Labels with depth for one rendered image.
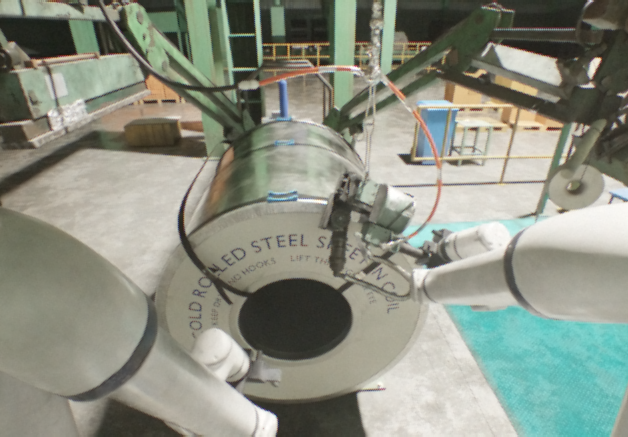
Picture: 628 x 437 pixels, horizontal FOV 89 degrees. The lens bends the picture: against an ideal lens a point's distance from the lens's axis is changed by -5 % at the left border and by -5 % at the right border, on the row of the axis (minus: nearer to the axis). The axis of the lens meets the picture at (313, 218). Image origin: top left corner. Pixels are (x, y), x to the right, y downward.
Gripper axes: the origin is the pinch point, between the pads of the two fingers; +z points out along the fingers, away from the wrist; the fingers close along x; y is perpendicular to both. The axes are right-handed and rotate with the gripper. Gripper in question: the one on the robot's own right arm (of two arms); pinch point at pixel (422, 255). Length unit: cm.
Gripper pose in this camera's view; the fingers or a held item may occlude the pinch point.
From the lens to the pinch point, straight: 120.9
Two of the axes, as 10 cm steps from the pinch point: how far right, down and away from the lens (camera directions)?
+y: -9.1, -3.6, -2.0
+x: -2.9, 9.0, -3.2
